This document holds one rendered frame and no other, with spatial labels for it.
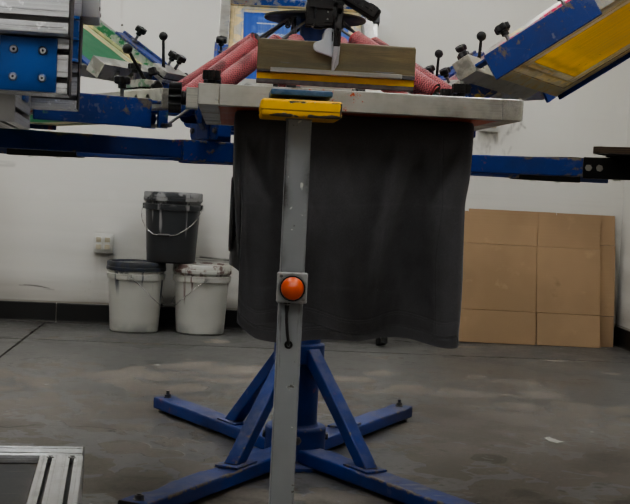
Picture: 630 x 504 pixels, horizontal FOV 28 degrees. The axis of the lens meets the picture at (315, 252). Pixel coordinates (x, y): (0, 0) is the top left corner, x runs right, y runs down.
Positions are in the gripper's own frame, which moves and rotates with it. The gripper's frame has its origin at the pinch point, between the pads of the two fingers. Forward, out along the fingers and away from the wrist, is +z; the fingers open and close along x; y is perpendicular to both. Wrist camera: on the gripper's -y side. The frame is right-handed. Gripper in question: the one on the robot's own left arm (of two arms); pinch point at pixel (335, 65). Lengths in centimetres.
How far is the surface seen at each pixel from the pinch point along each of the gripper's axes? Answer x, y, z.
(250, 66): -64, 18, -5
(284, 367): 79, 12, 57
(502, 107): 60, -26, 12
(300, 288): 83, 10, 44
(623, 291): -402, -200, 76
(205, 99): 60, 27, 13
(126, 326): -376, 72, 105
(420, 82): -58, -28, -3
